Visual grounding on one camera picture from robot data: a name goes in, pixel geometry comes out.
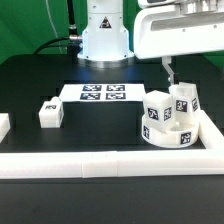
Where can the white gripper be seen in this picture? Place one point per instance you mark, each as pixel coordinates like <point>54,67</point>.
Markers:
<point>165,28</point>

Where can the white round stool seat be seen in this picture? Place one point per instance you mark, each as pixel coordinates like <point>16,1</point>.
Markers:
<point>179,136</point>

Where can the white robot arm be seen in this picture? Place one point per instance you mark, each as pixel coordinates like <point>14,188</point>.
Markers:
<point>105,40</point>

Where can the white marker sheet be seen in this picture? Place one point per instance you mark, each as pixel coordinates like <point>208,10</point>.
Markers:
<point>101,92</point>

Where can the white U-shaped fence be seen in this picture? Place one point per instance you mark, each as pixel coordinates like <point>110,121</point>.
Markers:
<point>205,161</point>

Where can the black upright cable connector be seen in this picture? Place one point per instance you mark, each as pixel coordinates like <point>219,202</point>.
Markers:
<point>71,17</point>

